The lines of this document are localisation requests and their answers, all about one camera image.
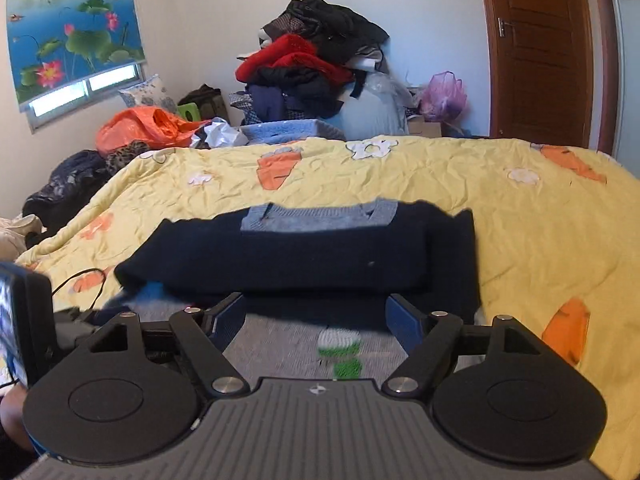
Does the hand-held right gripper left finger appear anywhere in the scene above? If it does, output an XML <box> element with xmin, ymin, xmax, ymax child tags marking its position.
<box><xmin>75</xmin><ymin>291</ymin><xmax>251</xmax><ymax>397</ymax></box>

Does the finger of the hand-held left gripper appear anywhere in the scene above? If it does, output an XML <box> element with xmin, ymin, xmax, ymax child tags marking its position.
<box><xmin>53</xmin><ymin>309</ymin><xmax>118</xmax><ymax>347</ymax></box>

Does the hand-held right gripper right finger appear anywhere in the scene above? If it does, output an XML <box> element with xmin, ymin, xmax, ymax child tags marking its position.
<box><xmin>382</xmin><ymin>293</ymin><xmax>549</xmax><ymax>397</ymax></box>

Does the navy and grey knit sweater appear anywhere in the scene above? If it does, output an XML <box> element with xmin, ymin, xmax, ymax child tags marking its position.
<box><xmin>92</xmin><ymin>199</ymin><xmax>483</xmax><ymax>391</ymax></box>

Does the person's left forearm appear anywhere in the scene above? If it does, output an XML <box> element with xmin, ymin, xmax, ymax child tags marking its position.
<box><xmin>0</xmin><ymin>385</ymin><xmax>32</xmax><ymax>452</ymax></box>

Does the pile of clothes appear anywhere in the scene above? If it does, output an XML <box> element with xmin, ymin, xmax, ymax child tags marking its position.
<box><xmin>235</xmin><ymin>0</ymin><xmax>391</xmax><ymax>126</ymax></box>

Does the cream cloth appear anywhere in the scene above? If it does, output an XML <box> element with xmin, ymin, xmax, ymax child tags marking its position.
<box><xmin>0</xmin><ymin>214</ymin><xmax>43</xmax><ymax>261</ymax></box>

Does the dark jacket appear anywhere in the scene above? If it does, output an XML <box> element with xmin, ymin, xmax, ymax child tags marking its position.
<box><xmin>22</xmin><ymin>150</ymin><xmax>121</xmax><ymax>248</ymax></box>

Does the yellow carrot print blanket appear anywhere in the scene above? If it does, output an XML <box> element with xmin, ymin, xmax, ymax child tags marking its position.
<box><xmin>15</xmin><ymin>135</ymin><xmax>640</xmax><ymax>480</ymax></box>

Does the leopard pattern cloth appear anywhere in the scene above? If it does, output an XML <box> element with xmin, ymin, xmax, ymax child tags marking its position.
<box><xmin>105</xmin><ymin>141</ymin><xmax>151</xmax><ymax>176</ymax></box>

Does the white crumpled plastic bag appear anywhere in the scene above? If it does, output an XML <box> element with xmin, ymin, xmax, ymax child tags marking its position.
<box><xmin>192</xmin><ymin>117</ymin><xmax>248</xmax><ymax>150</ymax></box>

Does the cardboard box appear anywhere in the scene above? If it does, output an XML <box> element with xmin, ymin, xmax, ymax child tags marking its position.
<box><xmin>407</xmin><ymin>115</ymin><xmax>443</xmax><ymax>137</ymax></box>

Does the light blue folded blanket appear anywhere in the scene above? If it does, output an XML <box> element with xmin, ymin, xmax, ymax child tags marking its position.
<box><xmin>240</xmin><ymin>119</ymin><xmax>347</xmax><ymax>147</ymax></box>

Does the orange plastic bag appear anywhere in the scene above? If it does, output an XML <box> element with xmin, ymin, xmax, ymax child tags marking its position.
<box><xmin>95</xmin><ymin>106</ymin><xmax>211</xmax><ymax>157</ymax></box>

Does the pale blue bundle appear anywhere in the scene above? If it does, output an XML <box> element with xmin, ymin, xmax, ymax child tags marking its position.
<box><xmin>340</xmin><ymin>72</ymin><xmax>416</xmax><ymax>141</ymax></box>

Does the dark bag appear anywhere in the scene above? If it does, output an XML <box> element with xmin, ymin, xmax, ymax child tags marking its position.
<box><xmin>178</xmin><ymin>84</ymin><xmax>231</xmax><ymax>123</ymax></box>

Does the purple plastic bag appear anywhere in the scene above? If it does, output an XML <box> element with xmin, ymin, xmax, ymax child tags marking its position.
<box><xmin>419</xmin><ymin>71</ymin><xmax>468</xmax><ymax>123</ymax></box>

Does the window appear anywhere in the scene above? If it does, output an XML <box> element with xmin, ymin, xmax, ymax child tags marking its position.
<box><xmin>25</xmin><ymin>62</ymin><xmax>147</xmax><ymax>134</ymax></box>

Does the blue patterned pillow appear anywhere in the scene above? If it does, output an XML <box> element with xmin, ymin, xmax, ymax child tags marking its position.
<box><xmin>118</xmin><ymin>74</ymin><xmax>178</xmax><ymax>113</ymax></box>

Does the brown wooden door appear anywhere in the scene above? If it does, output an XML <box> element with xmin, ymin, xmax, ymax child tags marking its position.
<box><xmin>475</xmin><ymin>0</ymin><xmax>621</xmax><ymax>153</ymax></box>

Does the white flower print wardrobe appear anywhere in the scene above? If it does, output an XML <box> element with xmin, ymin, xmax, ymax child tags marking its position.
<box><xmin>605</xmin><ymin>0</ymin><xmax>640</xmax><ymax>176</ymax></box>

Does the black cable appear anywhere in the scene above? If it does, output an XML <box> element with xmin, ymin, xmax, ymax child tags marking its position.
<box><xmin>50</xmin><ymin>267</ymin><xmax>106</xmax><ymax>311</ymax></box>

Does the lotus pond wall poster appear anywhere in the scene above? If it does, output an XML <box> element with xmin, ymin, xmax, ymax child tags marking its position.
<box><xmin>5</xmin><ymin>0</ymin><xmax>148</xmax><ymax>111</ymax></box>

